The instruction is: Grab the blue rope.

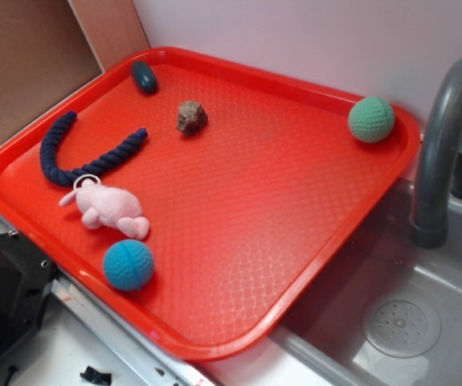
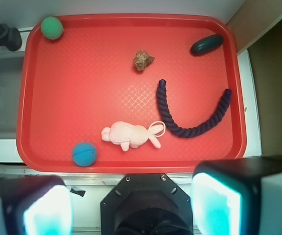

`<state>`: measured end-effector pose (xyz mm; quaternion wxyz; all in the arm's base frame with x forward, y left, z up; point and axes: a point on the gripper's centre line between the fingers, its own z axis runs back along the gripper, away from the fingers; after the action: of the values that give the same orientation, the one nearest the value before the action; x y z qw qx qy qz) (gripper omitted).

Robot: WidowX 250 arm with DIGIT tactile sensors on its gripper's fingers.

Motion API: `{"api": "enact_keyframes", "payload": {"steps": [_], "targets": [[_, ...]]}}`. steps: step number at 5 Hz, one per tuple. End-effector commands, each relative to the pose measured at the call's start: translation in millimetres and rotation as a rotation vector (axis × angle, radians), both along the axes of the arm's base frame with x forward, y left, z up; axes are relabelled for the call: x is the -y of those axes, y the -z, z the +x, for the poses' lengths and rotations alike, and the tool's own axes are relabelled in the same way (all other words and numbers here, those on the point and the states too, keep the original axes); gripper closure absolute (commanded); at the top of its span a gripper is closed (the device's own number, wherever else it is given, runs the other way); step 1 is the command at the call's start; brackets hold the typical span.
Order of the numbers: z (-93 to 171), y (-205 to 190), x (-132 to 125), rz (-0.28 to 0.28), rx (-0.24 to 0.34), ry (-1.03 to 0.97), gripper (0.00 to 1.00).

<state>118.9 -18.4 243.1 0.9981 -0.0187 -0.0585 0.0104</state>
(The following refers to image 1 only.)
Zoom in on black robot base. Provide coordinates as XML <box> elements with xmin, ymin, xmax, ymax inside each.
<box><xmin>0</xmin><ymin>232</ymin><xmax>55</xmax><ymax>362</ymax></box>

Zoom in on red plastic tray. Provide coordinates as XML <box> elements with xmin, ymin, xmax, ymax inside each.
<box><xmin>0</xmin><ymin>47</ymin><xmax>420</xmax><ymax>362</ymax></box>

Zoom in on brown rock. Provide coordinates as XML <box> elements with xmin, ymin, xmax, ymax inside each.
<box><xmin>176</xmin><ymin>101</ymin><xmax>209</xmax><ymax>136</ymax></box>

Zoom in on blue textured ball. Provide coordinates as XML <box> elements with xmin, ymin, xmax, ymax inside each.
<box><xmin>103</xmin><ymin>240</ymin><xmax>155</xmax><ymax>291</ymax></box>

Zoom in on pink plush toy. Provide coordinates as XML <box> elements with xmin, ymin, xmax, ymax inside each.
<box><xmin>59</xmin><ymin>175</ymin><xmax>150</xmax><ymax>240</ymax></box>

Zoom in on dark teal oval object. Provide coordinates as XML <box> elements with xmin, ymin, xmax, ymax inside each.
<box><xmin>131</xmin><ymin>60</ymin><xmax>158</xmax><ymax>94</ymax></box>

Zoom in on green textured ball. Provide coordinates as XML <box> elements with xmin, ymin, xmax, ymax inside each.
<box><xmin>348</xmin><ymin>97</ymin><xmax>395</xmax><ymax>143</ymax></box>

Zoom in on grey sink basin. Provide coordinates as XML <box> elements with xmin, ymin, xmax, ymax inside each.
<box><xmin>272</xmin><ymin>180</ymin><xmax>462</xmax><ymax>385</ymax></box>

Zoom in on small black clip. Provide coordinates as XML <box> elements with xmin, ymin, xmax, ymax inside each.
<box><xmin>80</xmin><ymin>366</ymin><xmax>112</xmax><ymax>386</ymax></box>

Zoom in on grey faucet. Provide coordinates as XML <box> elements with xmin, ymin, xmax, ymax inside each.
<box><xmin>410</xmin><ymin>58</ymin><xmax>462</xmax><ymax>248</ymax></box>

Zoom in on brown cardboard panel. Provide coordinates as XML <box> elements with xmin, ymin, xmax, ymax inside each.
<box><xmin>0</xmin><ymin>1</ymin><xmax>149</xmax><ymax>145</ymax></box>

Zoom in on dark blue rope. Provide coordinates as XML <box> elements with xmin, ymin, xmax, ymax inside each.
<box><xmin>39</xmin><ymin>110</ymin><xmax>149</xmax><ymax>188</ymax></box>

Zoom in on aluminium rail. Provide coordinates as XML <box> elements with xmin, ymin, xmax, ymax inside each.
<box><xmin>0</xmin><ymin>192</ymin><xmax>203</xmax><ymax>386</ymax></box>

